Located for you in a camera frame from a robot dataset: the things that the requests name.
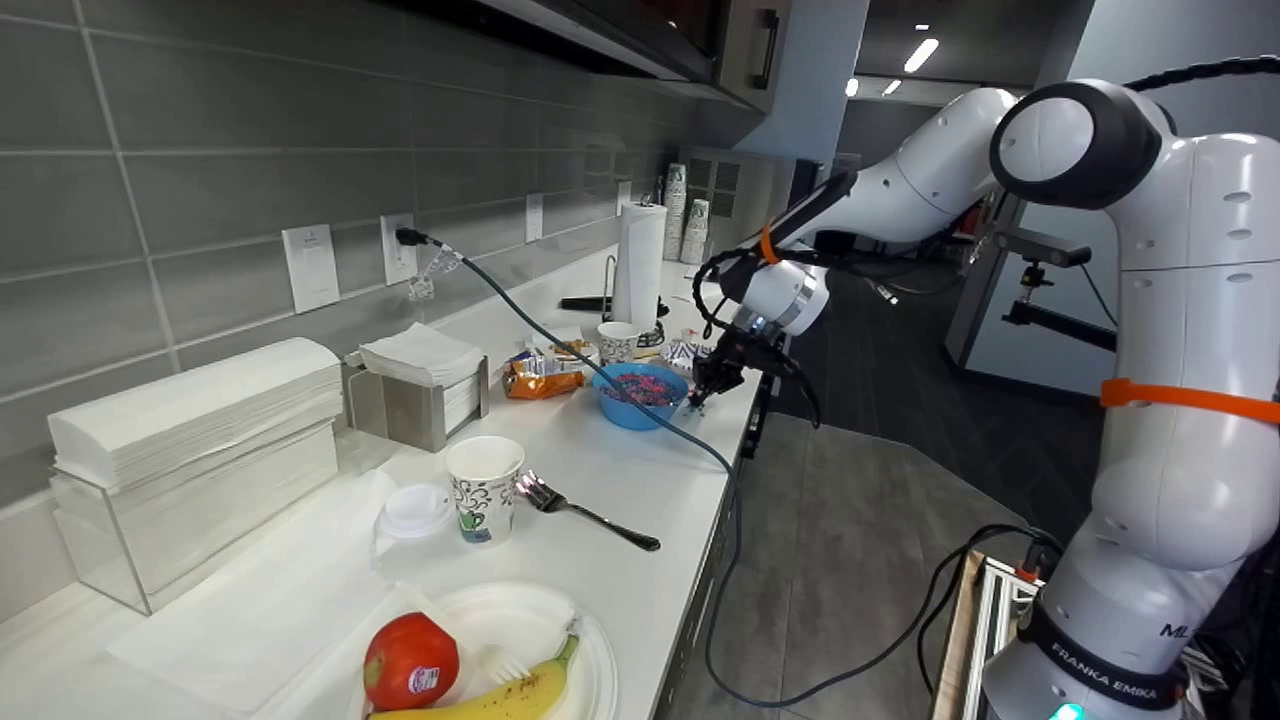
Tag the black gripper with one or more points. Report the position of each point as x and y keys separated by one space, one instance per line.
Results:
x=755 y=353

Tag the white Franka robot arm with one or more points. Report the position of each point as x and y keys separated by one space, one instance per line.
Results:
x=1201 y=267

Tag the heap of colourful sweets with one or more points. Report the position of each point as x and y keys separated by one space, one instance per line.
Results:
x=647 y=384

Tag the blue patterned paper plate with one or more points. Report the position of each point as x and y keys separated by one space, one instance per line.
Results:
x=682 y=353

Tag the blue plastic bowl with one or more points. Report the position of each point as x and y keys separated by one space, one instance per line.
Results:
x=643 y=407

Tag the small pale cup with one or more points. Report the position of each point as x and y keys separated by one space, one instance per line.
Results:
x=617 y=340

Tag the white paper towel roll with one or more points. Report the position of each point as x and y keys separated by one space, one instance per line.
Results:
x=643 y=267

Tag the stack of white cups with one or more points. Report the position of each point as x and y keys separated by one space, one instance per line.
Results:
x=697 y=229
x=679 y=206

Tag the orange snack bag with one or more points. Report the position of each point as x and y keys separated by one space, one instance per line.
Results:
x=547 y=376

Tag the printed paper cup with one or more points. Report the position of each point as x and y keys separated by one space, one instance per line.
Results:
x=482 y=486

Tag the white napkin stack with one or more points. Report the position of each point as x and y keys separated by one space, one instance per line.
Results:
x=421 y=353

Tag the white round plate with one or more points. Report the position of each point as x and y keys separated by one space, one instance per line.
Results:
x=534 y=633

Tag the steel napkin dispenser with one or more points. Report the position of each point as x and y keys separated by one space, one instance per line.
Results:
x=403 y=418

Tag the clear plastic lid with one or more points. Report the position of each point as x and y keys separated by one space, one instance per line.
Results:
x=412 y=515

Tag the wooden board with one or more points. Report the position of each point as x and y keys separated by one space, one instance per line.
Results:
x=954 y=640

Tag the dark upper cabinet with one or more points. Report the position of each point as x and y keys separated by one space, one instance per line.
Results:
x=643 y=24

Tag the yellow banana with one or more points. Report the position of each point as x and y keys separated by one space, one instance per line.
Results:
x=512 y=696

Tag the white metal rack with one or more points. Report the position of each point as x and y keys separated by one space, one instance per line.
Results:
x=1007 y=612

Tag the ceiling light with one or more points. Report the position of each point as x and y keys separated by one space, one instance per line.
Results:
x=921 y=52

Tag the red apple with sticker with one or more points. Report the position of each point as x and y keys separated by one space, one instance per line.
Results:
x=411 y=663

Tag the folded white paper towels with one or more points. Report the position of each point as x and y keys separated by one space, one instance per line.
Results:
x=201 y=407

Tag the clear acrylic towel holder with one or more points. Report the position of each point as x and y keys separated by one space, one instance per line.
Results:
x=201 y=524

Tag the white wall outlet plate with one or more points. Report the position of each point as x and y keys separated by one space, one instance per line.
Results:
x=534 y=216
x=393 y=258
x=311 y=267

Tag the grey pedestal stand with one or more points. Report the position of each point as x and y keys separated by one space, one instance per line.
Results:
x=1013 y=292

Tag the black camera mount rod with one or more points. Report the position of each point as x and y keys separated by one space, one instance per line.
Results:
x=1066 y=325

